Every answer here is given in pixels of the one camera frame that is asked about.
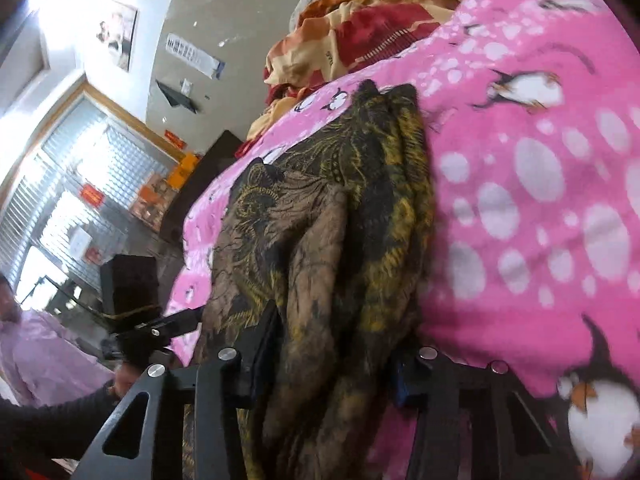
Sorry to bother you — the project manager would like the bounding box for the brown batik patterned garment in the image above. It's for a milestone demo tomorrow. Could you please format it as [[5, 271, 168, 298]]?
[[192, 81, 435, 479]]

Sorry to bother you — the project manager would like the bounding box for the orange box on table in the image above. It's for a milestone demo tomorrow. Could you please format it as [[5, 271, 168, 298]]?
[[166, 153, 201, 190]]

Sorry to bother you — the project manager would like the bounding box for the framed picture on wall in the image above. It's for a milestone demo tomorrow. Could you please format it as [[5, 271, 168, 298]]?
[[96, 2, 138, 72]]

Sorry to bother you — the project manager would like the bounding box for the dark cloth hanging on wall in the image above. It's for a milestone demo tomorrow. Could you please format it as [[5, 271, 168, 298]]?
[[155, 80, 198, 114]]

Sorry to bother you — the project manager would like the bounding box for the dark wooden side table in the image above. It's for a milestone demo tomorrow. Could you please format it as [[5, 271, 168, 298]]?
[[160, 130, 242, 247]]

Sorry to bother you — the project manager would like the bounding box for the pink penguin bed sheet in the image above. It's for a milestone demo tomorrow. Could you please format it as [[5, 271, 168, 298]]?
[[164, 0, 640, 480]]

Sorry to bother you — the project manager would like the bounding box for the glass block window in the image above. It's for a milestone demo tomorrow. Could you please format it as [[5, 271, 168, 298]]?
[[1, 84, 180, 307]]

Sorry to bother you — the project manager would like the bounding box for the white wall poster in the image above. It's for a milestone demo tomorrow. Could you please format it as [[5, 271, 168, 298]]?
[[165, 32, 226, 79]]

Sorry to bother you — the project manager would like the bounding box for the person's left hand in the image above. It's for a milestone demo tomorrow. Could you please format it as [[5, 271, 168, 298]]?
[[110, 351, 184, 401]]

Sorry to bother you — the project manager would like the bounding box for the red orange floral blanket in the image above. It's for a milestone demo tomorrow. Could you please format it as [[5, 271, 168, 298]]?
[[235, 0, 462, 157]]

